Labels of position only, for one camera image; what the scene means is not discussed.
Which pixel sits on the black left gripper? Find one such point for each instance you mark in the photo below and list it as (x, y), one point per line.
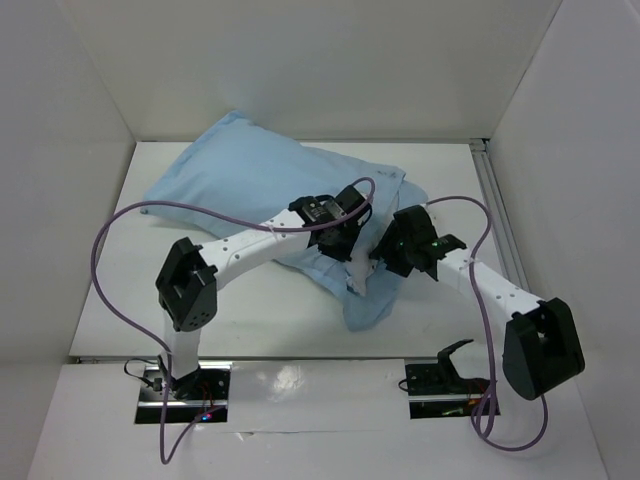
(341, 253)

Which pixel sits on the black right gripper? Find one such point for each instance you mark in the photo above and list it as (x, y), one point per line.
(390, 251)

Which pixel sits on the white pillow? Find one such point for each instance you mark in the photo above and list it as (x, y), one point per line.
(362, 270)

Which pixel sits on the light blue green pillowcase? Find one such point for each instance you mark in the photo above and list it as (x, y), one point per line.
(244, 171)

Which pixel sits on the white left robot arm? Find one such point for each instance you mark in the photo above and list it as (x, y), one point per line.
(192, 275)

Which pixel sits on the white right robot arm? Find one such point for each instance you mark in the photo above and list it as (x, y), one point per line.
(541, 347)

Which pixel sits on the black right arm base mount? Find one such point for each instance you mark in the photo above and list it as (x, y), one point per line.
(435, 389)

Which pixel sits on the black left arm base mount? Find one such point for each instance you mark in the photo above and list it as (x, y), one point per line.
(203, 395)

